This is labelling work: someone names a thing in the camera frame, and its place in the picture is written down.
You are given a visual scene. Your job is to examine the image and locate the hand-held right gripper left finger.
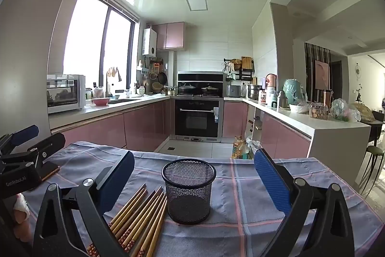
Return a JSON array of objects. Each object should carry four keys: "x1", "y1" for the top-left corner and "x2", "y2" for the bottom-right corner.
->
[{"x1": 32, "y1": 149, "x2": 135, "y2": 257}]

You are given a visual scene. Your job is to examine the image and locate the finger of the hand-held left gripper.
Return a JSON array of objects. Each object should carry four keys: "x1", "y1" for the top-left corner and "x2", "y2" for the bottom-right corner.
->
[
  {"x1": 0, "y1": 132, "x2": 66, "y2": 169},
  {"x1": 0, "y1": 125, "x2": 40, "y2": 153}
]

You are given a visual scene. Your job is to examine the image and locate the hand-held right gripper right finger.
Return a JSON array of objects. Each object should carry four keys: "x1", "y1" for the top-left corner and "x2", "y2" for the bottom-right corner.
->
[{"x1": 253, "y1": 148, "x2": 356, "y2": 257}]

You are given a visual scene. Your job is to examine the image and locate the bundle of wooden chopsticks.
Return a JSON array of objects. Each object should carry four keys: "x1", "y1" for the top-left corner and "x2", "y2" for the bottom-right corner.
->
[{"x1": 87, "y1": 183, "x2": 168, "y2": 257}]

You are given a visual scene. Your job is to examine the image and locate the black mesh holder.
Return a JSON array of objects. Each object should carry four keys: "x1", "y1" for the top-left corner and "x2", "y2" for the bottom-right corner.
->
[{"x1": 161, "y1": 158, "x2": 217, "y2": 225}]

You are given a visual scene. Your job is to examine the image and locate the person's left hand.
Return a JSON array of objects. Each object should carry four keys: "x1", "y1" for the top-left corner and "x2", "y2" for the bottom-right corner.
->
[{"x1": 13, "y1": 193, "x2": 31, "y2": 243}]

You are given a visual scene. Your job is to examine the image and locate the blue plaid tablecloth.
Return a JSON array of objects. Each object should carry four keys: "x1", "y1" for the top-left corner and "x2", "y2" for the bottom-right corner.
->
[{"x1": 18, "y1": 141, "x2": 385, "y2": 257}]

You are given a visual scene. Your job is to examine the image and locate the clear plastic bag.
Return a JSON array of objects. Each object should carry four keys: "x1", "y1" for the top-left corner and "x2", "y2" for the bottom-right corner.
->
[{"x1": 246, "y1": 137, "x2": 261, "y2": 155}]

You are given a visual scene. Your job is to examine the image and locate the cooking oil bottle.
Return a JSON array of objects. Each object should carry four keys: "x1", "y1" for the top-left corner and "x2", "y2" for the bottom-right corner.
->
[{"x1": 231, "y1": 136, "x2": 250, "y2": 159}]

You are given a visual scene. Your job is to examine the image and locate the pink base cabinets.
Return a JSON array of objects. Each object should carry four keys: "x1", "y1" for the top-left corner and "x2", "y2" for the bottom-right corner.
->
[
  {"x1": 223, "y1": 100, "x2": 312, "y2": 159},
  {"x1": 50, "y1": 97, "x2": 176, "y2": 152}
]

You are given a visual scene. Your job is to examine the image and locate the white microwave oven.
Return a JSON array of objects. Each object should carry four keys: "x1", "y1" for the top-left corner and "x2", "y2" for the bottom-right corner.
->
[{"x1": 46, "y1": 74, "x2": 86, "y2": 114}]

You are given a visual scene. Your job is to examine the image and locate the white bowl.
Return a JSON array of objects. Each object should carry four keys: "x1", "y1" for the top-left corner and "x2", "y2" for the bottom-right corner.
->
[{"x1": 289, "y1": 103, "x2": 310, "y2": 113}]

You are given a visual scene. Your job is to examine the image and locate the steel vacuum flask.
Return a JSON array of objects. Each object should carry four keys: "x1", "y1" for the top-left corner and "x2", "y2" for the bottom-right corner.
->
[{"x1": 277, "y1": 91, "x2": 289, "y2": 108}]

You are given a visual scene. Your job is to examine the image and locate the clear plastic food box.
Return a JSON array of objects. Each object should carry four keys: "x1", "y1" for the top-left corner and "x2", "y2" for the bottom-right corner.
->
[{"x1": 309, "y1": 103, "x2": 329, "y2": 120}]

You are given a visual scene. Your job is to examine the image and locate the steel steamer pot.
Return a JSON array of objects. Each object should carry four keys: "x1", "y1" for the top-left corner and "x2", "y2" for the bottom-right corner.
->
[{"x1": 247, "y1": 84, "x2": 262, "y2": 99}]

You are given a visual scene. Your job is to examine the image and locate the mint green air fryer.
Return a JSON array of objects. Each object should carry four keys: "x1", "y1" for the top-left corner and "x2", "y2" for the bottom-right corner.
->
[{"x1": 283, "y1": 78, "x2": 307, "y2": 104}]

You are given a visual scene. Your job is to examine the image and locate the hanging gloves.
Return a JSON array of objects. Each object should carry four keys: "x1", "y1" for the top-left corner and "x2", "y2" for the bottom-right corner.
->
[{"x1": 108, "y1": 67, "x2": 122, "y2": 82}]

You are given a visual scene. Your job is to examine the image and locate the black integrated stove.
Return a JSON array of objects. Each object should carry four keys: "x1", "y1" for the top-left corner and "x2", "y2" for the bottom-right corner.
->
[{"x1": 172, "y1": 71, "x2": 225, "y2": 143}]

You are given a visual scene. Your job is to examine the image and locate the copper tumbler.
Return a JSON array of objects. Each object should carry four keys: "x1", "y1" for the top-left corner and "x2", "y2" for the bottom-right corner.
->
[{"x1": 323, "y1": 89, "x2": 333, "y2": 113}]

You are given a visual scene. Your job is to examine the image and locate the grey refrigerator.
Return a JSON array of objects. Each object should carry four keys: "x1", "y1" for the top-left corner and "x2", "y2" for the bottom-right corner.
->
[{"x1": 0, "y1": 0, "x2": 86, "y2": 138}]

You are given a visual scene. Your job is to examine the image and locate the plastic bag of greens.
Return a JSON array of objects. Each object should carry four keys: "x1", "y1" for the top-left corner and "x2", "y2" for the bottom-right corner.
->
[{"x1": 330, "y1": 98, "x2": 361, "y2": 123}]

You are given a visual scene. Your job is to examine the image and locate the kitchen window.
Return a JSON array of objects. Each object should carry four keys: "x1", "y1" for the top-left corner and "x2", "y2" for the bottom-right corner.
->
[{"x1": 63, "y1": 0, "x2": 140, "y2": 95}]

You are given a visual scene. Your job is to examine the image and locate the woven food cover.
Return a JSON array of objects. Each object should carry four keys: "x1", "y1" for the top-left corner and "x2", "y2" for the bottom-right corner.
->
[{"x1": 349, "y1": 102, "x2": 373, "y2": 122}]

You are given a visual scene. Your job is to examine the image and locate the white water heater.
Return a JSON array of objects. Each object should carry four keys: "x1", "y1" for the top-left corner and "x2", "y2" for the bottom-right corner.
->
[{"x1": 142, "y1": 28, "x2": 157, "y2": 58}]

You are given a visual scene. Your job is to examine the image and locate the ceiling light panel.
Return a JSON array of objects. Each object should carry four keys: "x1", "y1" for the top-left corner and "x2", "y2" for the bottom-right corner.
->
[{"x1": 183, "y1": 0, "x2": 209, "y2": 12}]

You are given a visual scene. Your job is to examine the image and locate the black wall rack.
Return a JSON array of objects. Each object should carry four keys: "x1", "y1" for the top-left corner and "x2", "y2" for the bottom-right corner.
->
[{"x1": 224, "y1": 57, "x2": 255, "y2": 81}]

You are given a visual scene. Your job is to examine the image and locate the framed wall painting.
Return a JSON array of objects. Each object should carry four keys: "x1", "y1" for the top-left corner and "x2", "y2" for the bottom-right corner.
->
[{"x1": 314, "y1": 60, "x2": 330, "y2": 90}]

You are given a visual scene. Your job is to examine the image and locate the pink wall cabinets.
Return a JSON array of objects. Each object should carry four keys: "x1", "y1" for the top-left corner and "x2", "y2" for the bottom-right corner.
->
[{"x1": 152, "y1": 21, "x2": 185, "y2": 50}]

